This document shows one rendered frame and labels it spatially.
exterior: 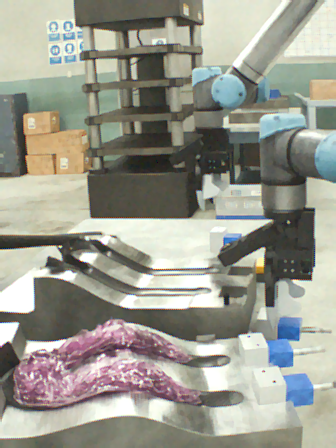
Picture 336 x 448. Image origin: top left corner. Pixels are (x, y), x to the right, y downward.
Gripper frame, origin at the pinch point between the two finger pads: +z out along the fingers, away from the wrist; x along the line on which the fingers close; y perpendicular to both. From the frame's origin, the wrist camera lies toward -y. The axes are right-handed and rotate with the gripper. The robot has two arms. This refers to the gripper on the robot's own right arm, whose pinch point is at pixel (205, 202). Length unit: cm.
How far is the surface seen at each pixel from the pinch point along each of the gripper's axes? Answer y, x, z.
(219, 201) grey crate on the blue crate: -75, 248, 60
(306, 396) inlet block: 39, -76, 7
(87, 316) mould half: -2, -60, 6
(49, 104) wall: -404, 535, 0
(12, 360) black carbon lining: -2, -82, 4
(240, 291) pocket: 22, -47, 5
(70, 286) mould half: -5, -61, 1
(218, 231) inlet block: 3.9, -1.8, 7.1
